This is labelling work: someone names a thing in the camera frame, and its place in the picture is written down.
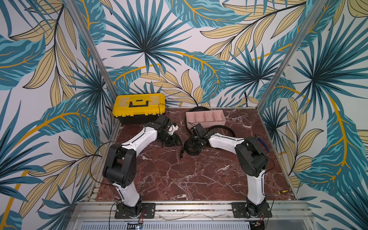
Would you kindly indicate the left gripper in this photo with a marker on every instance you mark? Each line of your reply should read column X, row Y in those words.
column 174, row 142

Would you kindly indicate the yellow black screwdriver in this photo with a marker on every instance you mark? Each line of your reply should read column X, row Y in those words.
column 282, row 191

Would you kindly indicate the pink divided storage tray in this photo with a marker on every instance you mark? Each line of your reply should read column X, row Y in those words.
column 205, row 118

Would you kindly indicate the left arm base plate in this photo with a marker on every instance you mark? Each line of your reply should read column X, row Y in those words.
column 145, row 210

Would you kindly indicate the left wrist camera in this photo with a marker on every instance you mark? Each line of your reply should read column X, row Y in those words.
column 172, row 129

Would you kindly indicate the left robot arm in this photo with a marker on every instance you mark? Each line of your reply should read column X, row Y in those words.
column 121, row 162

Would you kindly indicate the blue handled pliers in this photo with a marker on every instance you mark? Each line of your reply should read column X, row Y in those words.
column 264, row 144

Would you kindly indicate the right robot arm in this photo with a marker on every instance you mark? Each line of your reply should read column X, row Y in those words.
column 251, row 158

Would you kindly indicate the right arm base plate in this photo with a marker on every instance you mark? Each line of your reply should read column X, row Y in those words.
column 250, row 210

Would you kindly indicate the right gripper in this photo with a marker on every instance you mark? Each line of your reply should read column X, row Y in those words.
column 191, row 144

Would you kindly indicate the yellow black toolbox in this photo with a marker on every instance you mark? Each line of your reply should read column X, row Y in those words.
column 139, row 108

